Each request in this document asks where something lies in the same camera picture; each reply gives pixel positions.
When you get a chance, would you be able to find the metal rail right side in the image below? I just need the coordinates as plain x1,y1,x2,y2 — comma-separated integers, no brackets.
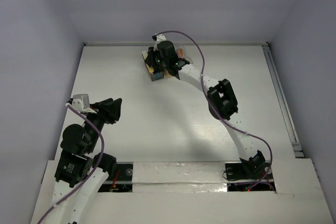
262,45,305,158

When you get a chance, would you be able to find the smoky grey plastic bin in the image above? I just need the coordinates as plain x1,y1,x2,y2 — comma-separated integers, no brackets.
142,51,165,81

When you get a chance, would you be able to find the clear plastic bin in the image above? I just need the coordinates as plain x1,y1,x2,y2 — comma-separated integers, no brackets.
176,45,193,64

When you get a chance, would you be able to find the white foam front board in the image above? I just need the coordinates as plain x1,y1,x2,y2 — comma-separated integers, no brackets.
30,158,329,224

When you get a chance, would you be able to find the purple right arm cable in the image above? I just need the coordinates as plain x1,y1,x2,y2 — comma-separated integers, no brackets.
161,30,273,192

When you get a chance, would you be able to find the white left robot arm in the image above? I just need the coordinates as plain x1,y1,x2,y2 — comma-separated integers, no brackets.
39,47,164,223

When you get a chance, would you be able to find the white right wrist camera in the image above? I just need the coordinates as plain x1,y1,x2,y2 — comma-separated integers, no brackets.
152,34,166,43

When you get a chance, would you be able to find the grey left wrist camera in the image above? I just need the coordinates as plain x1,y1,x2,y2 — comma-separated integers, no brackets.
66,94,91,113

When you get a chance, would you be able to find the orange pink highlighter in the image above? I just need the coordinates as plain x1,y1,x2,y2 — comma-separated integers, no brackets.
145,65,154,75

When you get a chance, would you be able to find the yellow highlighter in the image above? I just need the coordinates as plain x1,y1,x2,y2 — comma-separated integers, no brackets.
142,51,148,59

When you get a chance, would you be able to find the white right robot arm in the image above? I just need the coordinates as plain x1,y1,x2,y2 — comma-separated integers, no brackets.
145,39,273,182

